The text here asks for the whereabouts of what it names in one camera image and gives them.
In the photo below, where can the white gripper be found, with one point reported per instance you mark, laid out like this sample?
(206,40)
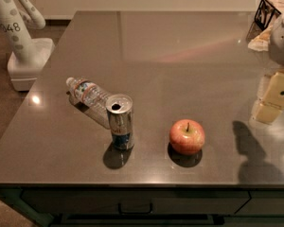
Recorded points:
(283,42)

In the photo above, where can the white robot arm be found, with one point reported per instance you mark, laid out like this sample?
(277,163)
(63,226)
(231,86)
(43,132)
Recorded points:
(276,47)

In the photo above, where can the red yellow apple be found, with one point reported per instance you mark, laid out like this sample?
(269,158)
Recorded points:
(186,137)

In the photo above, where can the cream snack bag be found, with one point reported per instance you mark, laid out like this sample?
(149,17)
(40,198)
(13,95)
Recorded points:
(261,41)

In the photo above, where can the silver blue drink can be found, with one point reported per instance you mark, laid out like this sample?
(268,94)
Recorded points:
(119,108)

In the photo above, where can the clear plastic water bottle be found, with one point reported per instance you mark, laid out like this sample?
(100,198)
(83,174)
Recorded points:
(92,97)

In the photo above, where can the grey table drawer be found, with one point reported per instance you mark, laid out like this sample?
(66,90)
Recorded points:
(138,201)

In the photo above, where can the white spotted background robot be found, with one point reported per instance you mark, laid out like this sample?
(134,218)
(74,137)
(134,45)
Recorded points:
(28,56)

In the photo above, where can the black wire basket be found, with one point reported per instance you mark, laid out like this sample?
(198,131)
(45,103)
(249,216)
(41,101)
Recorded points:
(267,12)

